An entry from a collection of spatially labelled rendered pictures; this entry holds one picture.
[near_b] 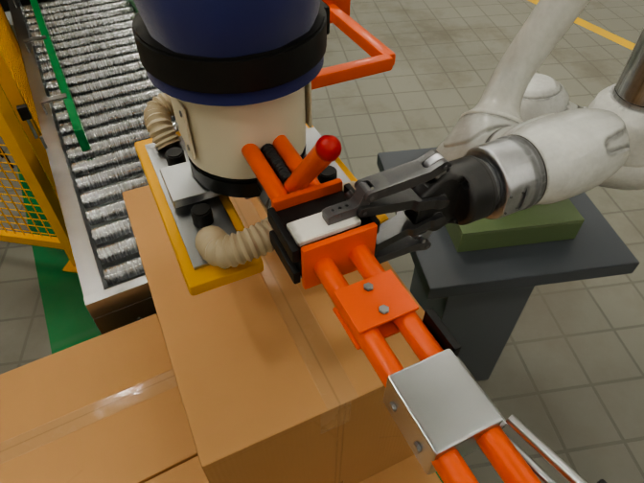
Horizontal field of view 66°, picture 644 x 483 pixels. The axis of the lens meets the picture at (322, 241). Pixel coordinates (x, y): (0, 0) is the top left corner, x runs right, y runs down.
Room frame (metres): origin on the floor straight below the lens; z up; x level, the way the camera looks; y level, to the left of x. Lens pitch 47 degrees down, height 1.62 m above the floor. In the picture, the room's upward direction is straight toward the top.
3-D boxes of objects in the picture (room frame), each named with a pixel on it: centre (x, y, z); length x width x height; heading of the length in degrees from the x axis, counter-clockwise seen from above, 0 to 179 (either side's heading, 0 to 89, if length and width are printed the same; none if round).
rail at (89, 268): (1.79, 1.12, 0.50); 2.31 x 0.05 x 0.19; 28
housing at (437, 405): (0.18, -0.09, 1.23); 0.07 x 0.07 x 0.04; 26
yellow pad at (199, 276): (0.56, 0.19, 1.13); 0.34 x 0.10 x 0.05; 26
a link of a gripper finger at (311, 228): (0.36, 0.00, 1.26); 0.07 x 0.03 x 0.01; 116
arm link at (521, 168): (0.46, -0.21, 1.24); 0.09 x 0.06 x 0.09; 26
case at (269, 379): (0.59, 0.10, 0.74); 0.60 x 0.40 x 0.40; 25
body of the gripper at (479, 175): (0.43, -0.14, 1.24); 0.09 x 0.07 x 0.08; 116
